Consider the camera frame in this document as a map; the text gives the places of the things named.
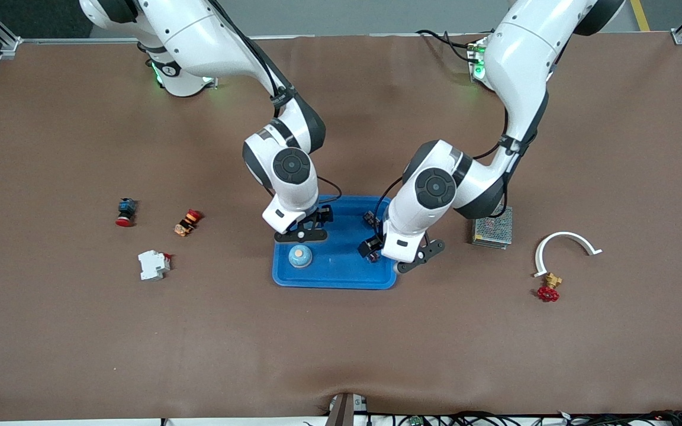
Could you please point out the dark brown electrolytic capacitor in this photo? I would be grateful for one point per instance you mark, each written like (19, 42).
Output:
(372, 254)
(369, 219)

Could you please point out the blue dome bell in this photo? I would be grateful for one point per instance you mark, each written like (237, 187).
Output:
(300, 256)

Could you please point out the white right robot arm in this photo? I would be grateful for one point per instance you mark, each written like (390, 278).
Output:
(211, 41)

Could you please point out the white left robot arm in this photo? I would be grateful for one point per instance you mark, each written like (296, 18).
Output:
(524, 53)

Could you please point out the blue plastic tray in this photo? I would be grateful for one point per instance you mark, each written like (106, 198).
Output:
(335, 266)

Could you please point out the metal mesh power supply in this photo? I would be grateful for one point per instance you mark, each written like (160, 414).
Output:
(495, 234)

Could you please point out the white circuit breaker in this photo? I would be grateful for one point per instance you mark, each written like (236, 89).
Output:
(153, 266)

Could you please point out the brass valve red handwheel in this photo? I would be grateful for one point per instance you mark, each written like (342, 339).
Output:
(549, 292)

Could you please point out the red emergency push button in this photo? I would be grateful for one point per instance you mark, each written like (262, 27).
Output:
(126, 213)

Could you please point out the orange red rotary switch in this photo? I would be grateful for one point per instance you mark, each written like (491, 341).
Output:
(187, 223)

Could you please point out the grey metal table bracket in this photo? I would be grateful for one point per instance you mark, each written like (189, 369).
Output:
(346, 411)

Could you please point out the white curved plastic bracket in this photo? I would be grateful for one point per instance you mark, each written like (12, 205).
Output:
(566, 235)

